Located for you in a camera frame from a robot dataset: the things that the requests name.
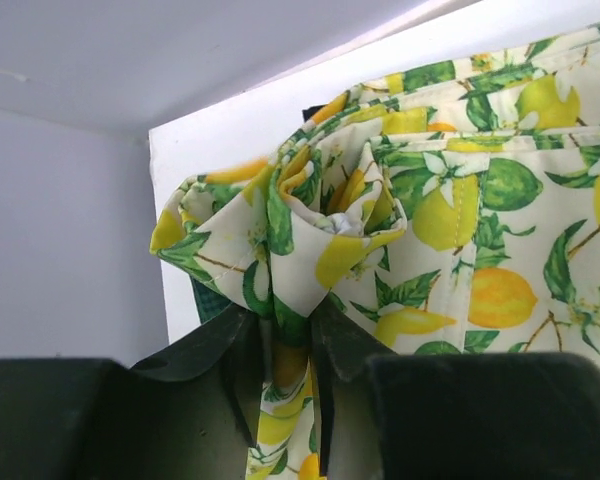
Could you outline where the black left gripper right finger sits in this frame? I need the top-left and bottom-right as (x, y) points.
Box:
(310, 302), (600, 479)

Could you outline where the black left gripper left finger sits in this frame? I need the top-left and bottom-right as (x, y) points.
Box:
(0, 306), (264, 479)

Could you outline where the lemon print skirt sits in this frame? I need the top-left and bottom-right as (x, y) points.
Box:
(150, 24), (600, 479)

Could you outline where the green plaid folded skirt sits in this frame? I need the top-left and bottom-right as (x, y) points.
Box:
(190, 277), (233, 325)

